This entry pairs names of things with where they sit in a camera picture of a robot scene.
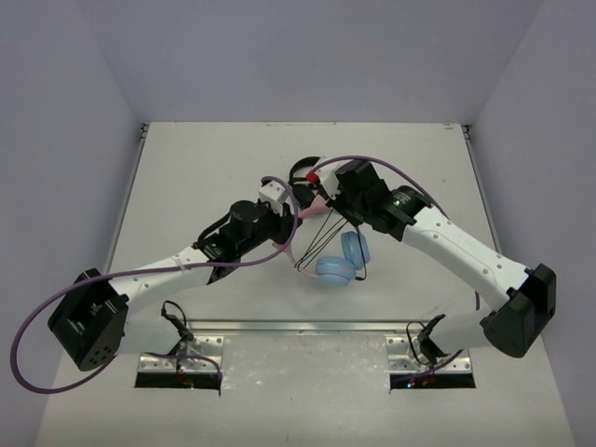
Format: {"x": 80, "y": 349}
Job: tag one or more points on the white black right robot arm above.
{"x": 520, "y": 300}

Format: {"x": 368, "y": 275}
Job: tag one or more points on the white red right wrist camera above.
{"x": 325, "y": 179}

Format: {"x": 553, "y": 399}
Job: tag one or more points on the left metal mounting bracket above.
{"x": 190, "y": 365}

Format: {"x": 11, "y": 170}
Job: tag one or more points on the pink blue cat-ear headphones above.
{"x": 338, "y": 270}

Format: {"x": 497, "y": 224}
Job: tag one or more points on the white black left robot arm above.
{"x": 100, "y": 317}

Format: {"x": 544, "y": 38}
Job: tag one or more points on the aluminium table edge rail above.
{"x": 279, "y": 323}

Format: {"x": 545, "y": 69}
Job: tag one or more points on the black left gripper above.
{"x": 289, "y": 222}

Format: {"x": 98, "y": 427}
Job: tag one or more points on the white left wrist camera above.
{"x": 274, "y": 195}

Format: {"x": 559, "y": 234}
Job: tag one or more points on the black headphones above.
{"x": 305, "y": 192}

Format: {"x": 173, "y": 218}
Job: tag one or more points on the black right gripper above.
{"x": 337, "y": 203}

